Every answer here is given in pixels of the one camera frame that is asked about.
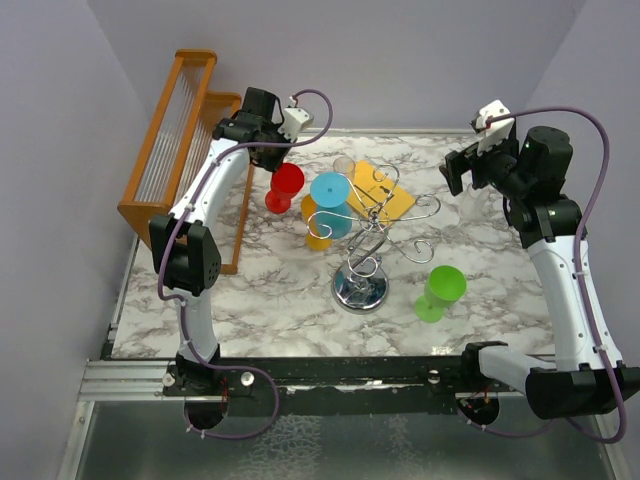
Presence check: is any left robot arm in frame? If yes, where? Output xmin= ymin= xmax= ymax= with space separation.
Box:
xmin=149 ymin=88 xmax=313 ymax=395

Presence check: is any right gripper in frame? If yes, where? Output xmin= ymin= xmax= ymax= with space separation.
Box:
xmin=441 ymin=130 xmax=530 ymax=200

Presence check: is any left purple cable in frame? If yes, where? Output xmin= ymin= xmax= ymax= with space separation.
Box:
xmin=157 ymin=88 xmax=334 ymax=441

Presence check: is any yellow plastic wine glass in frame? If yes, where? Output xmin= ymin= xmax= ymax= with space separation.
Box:
xmin=301 ymin=194 xmax=332 ymax=251

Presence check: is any chrome wine glass rack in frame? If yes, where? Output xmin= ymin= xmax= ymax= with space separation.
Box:
xmin=331 ymin=164 xmax=441 ymax=314

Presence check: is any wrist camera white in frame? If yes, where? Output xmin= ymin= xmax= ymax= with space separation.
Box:
xmin=278 ymin=106 xmax=314 ymax=143
xmin=470 ymin=100 xmax=515 ymax=155

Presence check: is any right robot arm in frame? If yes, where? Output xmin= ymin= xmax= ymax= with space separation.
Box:
xmin=439 ymin=126 xmax=639 ymax=420

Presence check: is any purple cable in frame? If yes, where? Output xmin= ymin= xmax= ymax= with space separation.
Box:
xmin=464 ymin=107 xmax=626 ymax=444
xmin=157 ymin=88 xmax=334 ymax=441

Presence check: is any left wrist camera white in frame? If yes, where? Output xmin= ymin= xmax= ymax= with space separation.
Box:
xmin=278 ymin=106 xmax=314 ymax=143

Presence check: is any red plastic wine glass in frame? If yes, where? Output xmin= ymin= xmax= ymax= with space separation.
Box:
xmin=265 ymin=162 xmax=305 ymax=214

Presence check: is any green plastic wine glass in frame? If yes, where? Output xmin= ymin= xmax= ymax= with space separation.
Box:
xmin=414 ymin=265 xmax=467 ymax=323

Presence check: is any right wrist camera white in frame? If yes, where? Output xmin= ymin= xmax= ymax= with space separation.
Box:
xmin=470 ymin=100 xmax=515 ymax=155

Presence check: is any blue plastic wine glass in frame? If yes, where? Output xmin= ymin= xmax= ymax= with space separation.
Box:
xmin=310 ymin=172 xmax=353 ymax=240

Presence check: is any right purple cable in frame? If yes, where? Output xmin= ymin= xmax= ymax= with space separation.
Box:
xmin=464 ymin=107 xmax=626 ymax=444

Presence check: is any clear wine glass right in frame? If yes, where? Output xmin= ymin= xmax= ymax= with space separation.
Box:
xmin=459 ymin=183 xmax=490 ymax=223

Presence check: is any wooden dish rack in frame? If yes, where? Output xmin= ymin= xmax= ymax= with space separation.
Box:
xmin=118 ymin=49 xmax=242 ymax=246

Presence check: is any black mounting rail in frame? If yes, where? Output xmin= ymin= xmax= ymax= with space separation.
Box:
xmin=162 ymin=355 xmax=508 ymax=417

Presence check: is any clear wine glass by book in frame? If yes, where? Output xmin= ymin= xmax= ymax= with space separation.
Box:
xmin=332 ymin=156 xmax=356 ymax=183

